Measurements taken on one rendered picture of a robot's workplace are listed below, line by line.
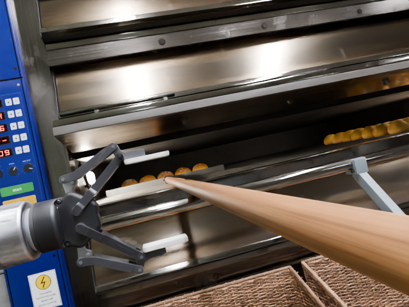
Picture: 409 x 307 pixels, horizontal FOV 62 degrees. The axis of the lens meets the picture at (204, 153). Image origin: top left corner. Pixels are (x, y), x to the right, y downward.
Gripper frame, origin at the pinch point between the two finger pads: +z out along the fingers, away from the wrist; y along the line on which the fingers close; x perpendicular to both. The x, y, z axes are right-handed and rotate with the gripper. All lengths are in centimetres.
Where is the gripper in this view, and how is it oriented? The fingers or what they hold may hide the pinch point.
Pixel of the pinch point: (170, 197)
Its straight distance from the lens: 54.2
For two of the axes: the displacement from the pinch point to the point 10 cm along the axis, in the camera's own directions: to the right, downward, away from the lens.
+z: 9.6, -2.1, 1.8
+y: 2.2, 9.8, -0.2
